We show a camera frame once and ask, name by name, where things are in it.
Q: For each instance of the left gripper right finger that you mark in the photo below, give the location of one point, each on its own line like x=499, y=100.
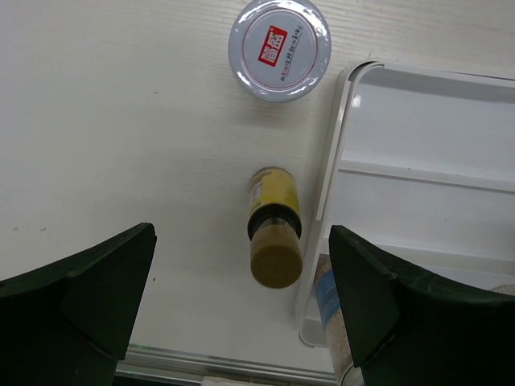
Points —
x=409, y=326

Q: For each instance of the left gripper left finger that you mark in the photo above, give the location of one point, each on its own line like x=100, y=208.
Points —
x=70, y=322

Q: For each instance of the blue label shaker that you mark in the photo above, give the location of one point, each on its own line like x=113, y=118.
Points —
x=332, y=320

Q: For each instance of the yellow label bottle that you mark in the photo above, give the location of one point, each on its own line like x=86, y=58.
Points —
x=274, y=228

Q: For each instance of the white divided tray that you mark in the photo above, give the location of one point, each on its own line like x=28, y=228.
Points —
x=420, y=162

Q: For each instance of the aluminium front rail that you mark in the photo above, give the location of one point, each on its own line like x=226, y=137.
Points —
x=177, y=367

